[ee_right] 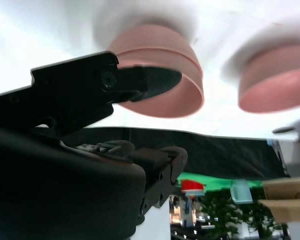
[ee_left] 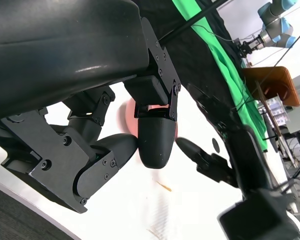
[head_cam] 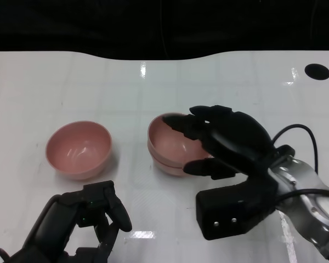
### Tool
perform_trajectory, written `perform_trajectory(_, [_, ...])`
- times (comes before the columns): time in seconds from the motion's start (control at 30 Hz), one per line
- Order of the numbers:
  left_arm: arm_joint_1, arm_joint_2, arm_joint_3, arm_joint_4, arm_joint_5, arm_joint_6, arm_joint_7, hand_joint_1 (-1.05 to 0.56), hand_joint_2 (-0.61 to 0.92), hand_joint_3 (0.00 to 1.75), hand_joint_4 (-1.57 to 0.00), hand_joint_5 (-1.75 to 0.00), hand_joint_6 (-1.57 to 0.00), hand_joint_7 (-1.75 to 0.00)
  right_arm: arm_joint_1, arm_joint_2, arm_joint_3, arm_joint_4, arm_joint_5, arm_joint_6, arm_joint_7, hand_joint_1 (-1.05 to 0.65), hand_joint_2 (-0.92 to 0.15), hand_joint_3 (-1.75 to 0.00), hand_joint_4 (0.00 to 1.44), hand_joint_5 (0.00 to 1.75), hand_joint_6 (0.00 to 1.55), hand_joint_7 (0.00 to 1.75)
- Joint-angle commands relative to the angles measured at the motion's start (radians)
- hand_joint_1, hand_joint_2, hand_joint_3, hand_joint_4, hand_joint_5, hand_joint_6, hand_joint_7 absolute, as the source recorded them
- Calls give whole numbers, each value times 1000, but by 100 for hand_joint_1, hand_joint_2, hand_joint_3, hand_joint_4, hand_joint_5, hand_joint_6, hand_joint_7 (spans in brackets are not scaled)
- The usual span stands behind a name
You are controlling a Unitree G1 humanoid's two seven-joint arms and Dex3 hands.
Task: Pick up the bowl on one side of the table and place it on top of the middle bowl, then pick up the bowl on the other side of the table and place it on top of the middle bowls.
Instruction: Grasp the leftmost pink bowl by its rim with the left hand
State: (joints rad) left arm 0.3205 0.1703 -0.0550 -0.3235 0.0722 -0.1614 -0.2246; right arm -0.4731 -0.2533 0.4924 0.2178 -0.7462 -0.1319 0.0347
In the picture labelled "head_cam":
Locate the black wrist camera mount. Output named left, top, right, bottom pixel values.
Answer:
left=196, top=169, right=279, bottom=241
left=0, top=243, right=66, bottom=263

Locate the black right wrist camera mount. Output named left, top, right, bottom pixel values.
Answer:
left=196, top=169, right=279, bottom=241

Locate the black round table grommet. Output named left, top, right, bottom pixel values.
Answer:
left=304, top=64, right=329, bottom=81

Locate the black backdrop cloth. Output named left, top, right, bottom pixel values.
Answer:
left=0, top=0, right=329, bottom=61

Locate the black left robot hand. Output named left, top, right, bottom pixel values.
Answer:
left=30, top=180, right=133, bottom=263

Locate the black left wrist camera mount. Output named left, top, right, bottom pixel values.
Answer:
left=0, top=243, right=66, bottom=263

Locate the black cable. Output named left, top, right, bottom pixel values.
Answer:
left=275, top=190, right=329, bottom=205
left=271, top=124, right=319, bottom=174

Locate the pink plastic bowl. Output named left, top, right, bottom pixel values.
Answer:
left=46, top=121, right=112, bottom=181
left=147, top=112, right=217, bottom=167
left=148, top=145, right=211, bottom=178

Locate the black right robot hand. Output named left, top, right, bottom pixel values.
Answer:
left=163, top=105, right=278, bottom=187

